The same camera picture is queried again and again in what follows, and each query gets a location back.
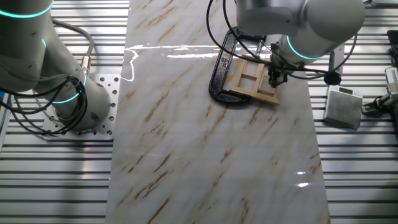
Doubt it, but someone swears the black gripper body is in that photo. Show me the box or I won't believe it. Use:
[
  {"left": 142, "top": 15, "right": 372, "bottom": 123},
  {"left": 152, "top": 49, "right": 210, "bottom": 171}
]
[{"left": 268, "top": 63, "right": 292, "bottom": 78}]

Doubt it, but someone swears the white marble pattern board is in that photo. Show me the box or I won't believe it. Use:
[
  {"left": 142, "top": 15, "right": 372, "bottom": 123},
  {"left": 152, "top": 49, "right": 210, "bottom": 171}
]
[{"left": 104, "top": 0, "right": 331, "bottom": 224}]

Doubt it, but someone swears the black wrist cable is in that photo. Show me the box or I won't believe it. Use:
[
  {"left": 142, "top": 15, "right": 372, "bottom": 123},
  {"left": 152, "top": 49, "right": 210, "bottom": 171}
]
[{"left": 205, "top": 0, "right": 358, "bottom": 80}]

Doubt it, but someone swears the black C-clamp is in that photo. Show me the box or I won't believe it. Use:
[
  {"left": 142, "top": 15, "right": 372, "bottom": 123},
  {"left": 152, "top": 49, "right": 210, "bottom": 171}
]
[{"left": 208, "top": 26, "right": 268, "bottom": 105}]

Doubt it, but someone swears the black rectangular device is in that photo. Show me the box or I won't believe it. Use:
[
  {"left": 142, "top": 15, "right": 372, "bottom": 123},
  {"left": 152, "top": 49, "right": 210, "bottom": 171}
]
[{"left": 387, "top": 29, "right": 398, "bottom": 66}]

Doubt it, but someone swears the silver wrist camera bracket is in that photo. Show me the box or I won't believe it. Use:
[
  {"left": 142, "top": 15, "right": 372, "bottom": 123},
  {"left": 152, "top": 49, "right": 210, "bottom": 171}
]
[{"left": 323, "top": 42, "right": 346, "bottom": 86}]

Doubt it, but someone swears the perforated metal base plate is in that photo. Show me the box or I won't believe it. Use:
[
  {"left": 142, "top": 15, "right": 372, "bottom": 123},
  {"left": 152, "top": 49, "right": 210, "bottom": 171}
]
[{"left": 42, "top": 73, "right": 121, "bottom": 141}]

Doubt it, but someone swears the black base cable bundle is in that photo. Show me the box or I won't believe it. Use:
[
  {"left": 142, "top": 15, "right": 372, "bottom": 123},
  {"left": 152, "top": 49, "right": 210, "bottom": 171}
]
[{"left": 0, "top": 73, "right": 90, "bottom": 136}]

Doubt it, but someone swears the silver digital scale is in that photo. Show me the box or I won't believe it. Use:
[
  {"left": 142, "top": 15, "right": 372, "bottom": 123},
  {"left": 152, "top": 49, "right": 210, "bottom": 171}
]
[{"left": 322, "top": 83, "right": 364, "bottom": 130}]

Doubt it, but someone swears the black cable connector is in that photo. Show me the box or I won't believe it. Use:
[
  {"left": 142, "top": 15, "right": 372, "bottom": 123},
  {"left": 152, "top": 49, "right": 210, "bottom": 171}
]
[{"left": 362, "top": 93, "right": 398, "bottom": 118}]

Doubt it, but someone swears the thick grey cable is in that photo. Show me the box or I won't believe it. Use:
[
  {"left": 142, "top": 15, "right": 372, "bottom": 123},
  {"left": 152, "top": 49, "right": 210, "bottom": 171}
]
[{"left": 51, "top": 18, "right": 96, "bottom": 77}]

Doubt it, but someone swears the small silver camera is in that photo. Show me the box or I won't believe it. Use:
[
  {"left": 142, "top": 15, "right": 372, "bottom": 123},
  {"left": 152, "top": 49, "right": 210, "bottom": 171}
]
[{"left": 384, "top": 67, "right": 398, "bottom": 94}]

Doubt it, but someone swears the small wooden window model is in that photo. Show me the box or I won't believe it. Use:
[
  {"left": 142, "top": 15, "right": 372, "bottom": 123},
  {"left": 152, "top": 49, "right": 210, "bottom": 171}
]
[{"left": 229, "top": 54, "right": 281, "bottom": 106}]

